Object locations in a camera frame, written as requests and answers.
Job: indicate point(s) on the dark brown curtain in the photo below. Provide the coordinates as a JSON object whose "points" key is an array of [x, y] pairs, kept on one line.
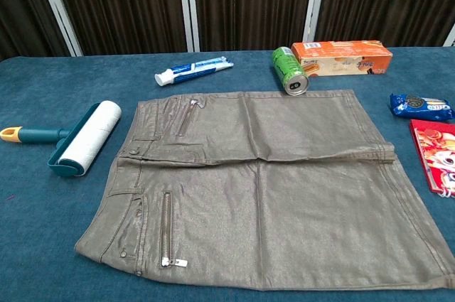
{"points": [[249, 3]]}

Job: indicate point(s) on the teal lint roller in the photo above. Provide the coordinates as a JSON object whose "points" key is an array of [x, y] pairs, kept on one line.
{"points": [[82, 139]]}

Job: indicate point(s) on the blue cookie packet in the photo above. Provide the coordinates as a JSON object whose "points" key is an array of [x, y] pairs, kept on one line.
{"points": [[419, 106]]}

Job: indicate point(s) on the blue white toothpaste tube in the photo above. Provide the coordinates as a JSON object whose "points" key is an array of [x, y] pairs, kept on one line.
{"points": [[193, 69]]}

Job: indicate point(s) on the orange cardboard box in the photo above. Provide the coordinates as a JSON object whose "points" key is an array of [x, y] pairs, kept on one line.
{"points": [[341, 57]]}

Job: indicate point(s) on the white partition frame post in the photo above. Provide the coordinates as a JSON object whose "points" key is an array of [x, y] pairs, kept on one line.
{"points": [[314, 1], [188, 5], [58, 7], [449, 37]]}

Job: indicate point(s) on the grey shiny skirt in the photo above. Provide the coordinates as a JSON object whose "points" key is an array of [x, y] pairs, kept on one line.
{"points": [[249, 188]]}

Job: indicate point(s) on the red spiral notebook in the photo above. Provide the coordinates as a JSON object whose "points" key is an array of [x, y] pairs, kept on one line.
{"points": [[435, 156]]}

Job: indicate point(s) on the green drink can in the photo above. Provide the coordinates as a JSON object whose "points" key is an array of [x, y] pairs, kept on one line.
{"points": [[288, 71]]}

